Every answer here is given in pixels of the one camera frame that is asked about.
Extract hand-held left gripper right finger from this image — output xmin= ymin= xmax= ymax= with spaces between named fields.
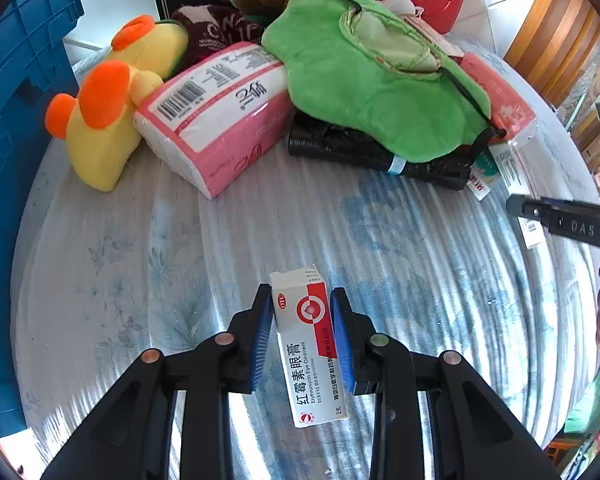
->
xmin=330 ymin=287 xmax=563 ymax=480

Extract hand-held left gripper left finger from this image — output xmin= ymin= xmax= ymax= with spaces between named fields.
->
xmin=40 ymin=284 xmax=274 ymax=480

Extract red white ointment box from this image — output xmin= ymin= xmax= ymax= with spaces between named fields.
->
xmin=269 ymin=264 xmax=351 ymax=429

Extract large pink barcode tissue pack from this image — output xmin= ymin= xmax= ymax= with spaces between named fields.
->
xmin=132 ymin=41 xmax=297 ymax=199

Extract blue plastic crate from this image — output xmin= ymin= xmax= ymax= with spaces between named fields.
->
xmin=0 ymin=0 xmax=86 ymax=438

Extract green white medicine box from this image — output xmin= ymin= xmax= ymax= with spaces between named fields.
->
xmin=466 ymin=149 xmax=502 ymax=202

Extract green plastic crate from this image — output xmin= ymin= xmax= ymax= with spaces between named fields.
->
xmin=564 ymin=374 xmax=600 ymax=436

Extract black garbage bag roll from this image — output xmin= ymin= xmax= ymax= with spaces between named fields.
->
xmin=287 ymin=111 xmax=482 ymax=192

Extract green plush cloth toy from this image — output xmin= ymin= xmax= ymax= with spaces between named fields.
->
xmin=261 ymin=0 xmax=494 ymax=164

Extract white rabbit plush toy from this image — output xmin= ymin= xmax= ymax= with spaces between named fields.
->
xmin=369 ymin=0 xmax=427 ymax=17

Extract yellow duck plush toy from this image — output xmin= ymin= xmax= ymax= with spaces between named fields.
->
xmin=45 ymin=15 xmax=189 ymax=194

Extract maroon patterned cloth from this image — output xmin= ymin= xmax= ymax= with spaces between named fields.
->
xmin=171 ymin=4 xmax=267 ymax=68

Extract wooden door frame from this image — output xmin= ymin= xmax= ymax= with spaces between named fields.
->
xmin=502 ymin=0 xmax=600 ymax=111

